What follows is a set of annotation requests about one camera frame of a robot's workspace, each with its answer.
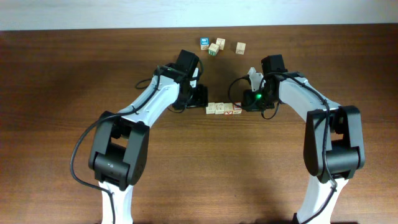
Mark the blue side wooden block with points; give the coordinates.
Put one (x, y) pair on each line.
(210, 109)

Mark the red number wooden block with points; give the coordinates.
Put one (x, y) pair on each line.
(237, 108)

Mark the blue top wooden block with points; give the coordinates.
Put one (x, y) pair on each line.
(204, 43)

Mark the plain wooden block top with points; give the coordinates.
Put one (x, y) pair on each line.
(220, 43)

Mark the plain animal wooden block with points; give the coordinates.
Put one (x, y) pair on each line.
(219, 108)

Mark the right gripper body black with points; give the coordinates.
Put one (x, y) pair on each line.
(257, 101)

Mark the green side wooden block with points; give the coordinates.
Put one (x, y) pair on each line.
(213, 49)

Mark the far right wooden block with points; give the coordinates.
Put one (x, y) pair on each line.
(240, 48)

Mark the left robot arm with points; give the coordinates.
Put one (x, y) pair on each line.
(119, 152)

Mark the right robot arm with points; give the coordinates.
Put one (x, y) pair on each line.
(333, 148)

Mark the red side wooden block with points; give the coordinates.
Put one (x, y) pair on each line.
(228, 108)

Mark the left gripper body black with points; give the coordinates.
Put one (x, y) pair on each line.
(196, 96)

